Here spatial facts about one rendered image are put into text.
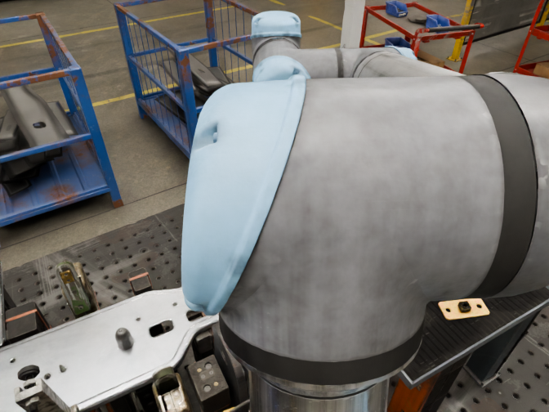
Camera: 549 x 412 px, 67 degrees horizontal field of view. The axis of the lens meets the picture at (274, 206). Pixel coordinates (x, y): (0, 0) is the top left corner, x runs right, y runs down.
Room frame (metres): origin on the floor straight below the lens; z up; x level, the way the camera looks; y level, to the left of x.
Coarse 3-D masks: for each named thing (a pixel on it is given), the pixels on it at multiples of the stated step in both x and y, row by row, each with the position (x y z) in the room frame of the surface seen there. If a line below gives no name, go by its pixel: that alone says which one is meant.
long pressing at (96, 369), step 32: (96, 320) 0.54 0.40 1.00; (128, 320) 0.54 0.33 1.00; (160, 320) 0.54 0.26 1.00; (0, 352) 0.46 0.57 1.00; (32, 352) 0.46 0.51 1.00; (64, 352) 0.46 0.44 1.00; (96, 352) 0.46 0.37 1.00; (128, 352) 0.46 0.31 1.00; (160, 352) 0.46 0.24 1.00; (0, 384) 0.39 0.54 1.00; (64, 384) 0.39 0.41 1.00; (96, 384) 0.39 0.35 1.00; (128, 384) 0.39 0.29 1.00
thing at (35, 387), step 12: (24, 372) 0.30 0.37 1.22; (36, 372) 0.31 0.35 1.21; (24, 384) 0.29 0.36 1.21; (36, 384) 0.28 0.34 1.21; (24, 396) 0.27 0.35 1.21; (36, 396) 0.27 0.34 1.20; (48, 396) 0.28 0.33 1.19; (24, 408) 0.26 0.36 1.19; (36, 408) 0.26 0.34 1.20; (48, 408) 0.28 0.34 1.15; (60, 408) 0.29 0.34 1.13
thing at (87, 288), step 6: (78, 264) 0.66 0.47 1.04; (78, 270) 0.65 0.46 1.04; (78, 276) 0.63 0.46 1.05; (84, 276) 0.63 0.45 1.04; (84, 282) 0.61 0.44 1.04; (84, 288) 0.60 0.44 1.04; (90, 288) 0.66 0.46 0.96; (90, 294) 0.61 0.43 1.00; (66, 300) 0.58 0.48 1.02; (90, 300) 0.60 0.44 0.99; (96, 300) 0.64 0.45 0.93; (96, 306) 0.62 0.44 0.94; (84, 312) 0.59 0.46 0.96; (90, 312) 0.59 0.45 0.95
